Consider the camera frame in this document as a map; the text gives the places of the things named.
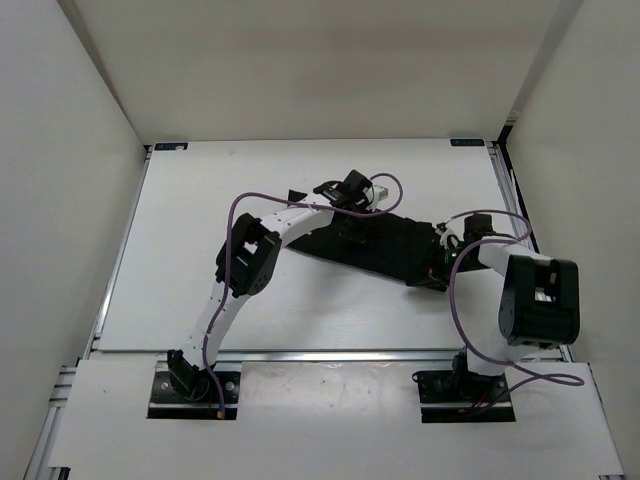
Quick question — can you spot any blue left corner label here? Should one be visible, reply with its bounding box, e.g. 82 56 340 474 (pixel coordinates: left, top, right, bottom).
154 142 188 151

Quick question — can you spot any black pleated skirt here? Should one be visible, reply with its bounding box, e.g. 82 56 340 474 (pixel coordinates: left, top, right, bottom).
288 213 448 292

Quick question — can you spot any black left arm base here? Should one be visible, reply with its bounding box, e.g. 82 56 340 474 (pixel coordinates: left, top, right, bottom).
147 362 242 421

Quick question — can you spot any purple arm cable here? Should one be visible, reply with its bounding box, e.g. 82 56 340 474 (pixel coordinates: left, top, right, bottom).
439 210 585 387
202 173 405 409

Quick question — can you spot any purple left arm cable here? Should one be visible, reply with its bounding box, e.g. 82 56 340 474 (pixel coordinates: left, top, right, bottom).
202 173 405 409

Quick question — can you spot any white front cover board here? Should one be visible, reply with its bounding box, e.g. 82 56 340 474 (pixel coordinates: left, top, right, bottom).
50 359 622 479

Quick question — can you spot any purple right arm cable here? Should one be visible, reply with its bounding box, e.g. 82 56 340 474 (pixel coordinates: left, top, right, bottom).
439 210 585 387

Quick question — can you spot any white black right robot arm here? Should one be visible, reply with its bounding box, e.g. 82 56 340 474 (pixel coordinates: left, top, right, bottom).
428 209 580 400

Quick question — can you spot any blue right corner label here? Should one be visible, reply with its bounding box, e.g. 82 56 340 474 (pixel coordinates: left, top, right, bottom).
450 138 485 147

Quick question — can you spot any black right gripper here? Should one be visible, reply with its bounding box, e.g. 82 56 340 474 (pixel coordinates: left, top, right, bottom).
406 238 489 286

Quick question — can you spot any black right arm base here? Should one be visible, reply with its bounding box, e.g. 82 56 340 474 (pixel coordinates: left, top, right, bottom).
412 353 516 424

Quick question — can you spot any aluminium table rail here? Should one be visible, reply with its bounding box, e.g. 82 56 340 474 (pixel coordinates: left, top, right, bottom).
85 348 571 364

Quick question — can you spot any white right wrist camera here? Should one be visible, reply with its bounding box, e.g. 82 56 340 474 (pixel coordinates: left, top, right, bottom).
435 222 460 250

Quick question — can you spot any blue corner label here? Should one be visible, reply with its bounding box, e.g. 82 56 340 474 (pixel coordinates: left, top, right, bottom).
154 142 188 151
450 138 485 147

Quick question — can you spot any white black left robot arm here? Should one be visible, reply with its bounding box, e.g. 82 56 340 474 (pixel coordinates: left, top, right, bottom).
167 170 388 400

